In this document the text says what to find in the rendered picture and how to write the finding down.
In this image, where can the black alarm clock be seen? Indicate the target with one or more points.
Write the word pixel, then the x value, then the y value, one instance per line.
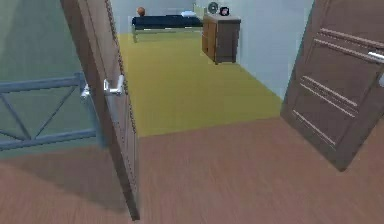
pixel 224 11

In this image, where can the blue-grey metal frame shelf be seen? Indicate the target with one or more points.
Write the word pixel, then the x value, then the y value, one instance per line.
pixel 40 110

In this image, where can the white pillow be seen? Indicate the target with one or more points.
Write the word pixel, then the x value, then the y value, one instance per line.
pixel 188 13

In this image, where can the brown chest of drawers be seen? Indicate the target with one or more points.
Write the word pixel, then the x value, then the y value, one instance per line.
pixel 221 38

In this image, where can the orange basketball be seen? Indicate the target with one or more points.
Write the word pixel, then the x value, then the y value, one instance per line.
pixel 141 11

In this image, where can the bed with dark blue cover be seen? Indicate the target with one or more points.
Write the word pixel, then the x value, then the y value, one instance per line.
pixel 166 22

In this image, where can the grey round desk fan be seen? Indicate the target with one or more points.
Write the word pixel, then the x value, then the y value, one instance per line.
pixel 213 7

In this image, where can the brown panelled room door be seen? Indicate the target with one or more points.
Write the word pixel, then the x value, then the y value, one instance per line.
pixel 336 83

